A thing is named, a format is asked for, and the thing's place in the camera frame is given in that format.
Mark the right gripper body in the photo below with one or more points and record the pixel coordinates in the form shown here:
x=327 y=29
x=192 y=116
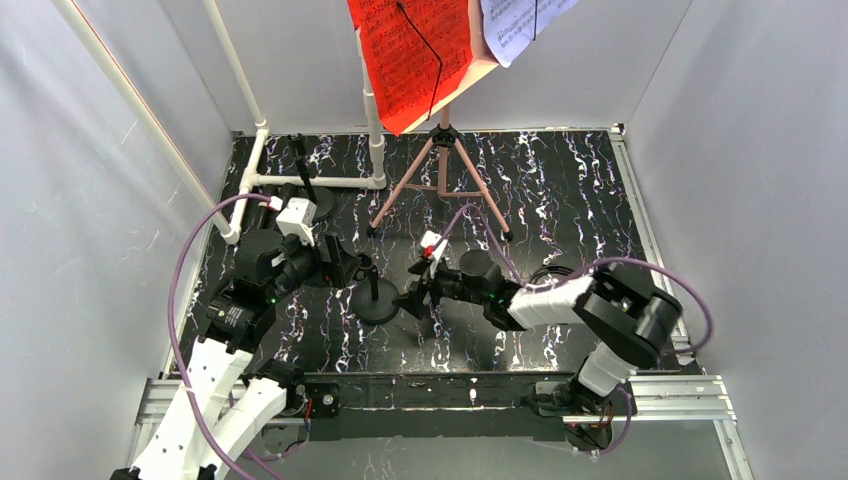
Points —
x=429 y=281

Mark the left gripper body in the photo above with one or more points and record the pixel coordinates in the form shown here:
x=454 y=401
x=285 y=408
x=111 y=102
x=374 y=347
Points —
x=332 y=258

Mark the black microphone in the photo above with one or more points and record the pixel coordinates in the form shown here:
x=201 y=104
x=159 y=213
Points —
x=259 y=216
x=286 y=192

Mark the pink tripod music stand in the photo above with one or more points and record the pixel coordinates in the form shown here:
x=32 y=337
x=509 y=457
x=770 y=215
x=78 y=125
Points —
x=457 y=175

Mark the red sheet music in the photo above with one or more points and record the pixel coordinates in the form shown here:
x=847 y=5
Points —
x=416 y=54

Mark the white sheet music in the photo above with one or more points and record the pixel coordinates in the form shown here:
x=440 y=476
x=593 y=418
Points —
x=510 y=26

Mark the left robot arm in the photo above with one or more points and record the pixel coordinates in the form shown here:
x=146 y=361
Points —
x=201 y=435

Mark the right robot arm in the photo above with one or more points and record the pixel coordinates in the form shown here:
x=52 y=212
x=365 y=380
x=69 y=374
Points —
x=632 y=318

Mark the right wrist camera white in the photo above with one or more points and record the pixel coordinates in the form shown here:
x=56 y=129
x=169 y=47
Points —
x=432 y=246

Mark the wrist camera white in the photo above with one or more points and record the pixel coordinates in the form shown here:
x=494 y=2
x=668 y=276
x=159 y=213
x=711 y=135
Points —
x=296 y=218
x=432 y=246

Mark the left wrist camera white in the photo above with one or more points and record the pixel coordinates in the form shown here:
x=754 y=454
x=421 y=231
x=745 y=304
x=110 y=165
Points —
x=296 y=218

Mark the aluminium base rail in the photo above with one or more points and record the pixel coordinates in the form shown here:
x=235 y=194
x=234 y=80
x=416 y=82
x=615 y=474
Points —
x=519 y=404

